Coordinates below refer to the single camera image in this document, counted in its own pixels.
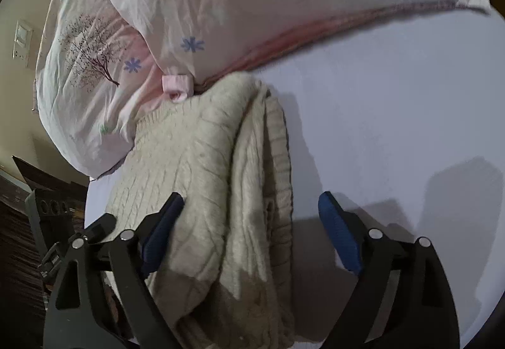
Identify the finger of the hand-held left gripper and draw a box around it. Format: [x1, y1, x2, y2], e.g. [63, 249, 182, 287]
[81, 213, 118, 245]

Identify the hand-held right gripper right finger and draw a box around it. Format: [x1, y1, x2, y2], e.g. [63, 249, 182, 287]
[318, 191, 460, 349]

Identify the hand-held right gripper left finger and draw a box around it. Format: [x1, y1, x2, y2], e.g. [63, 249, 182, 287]
[43, 192, 186, 349]

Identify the cream knit sweater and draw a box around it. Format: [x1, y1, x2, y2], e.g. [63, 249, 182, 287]
[100, 72, 297, 349]

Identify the dark wooden cabinet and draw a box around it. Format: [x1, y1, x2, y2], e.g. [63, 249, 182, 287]
[0, 155, 89, 334]

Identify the pink tree print pillow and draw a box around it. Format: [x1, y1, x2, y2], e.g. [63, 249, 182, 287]
[33, 0, 198, 180]

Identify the wall switch panel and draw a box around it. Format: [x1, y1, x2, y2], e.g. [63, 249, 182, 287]
[13, 19, 34, 68]

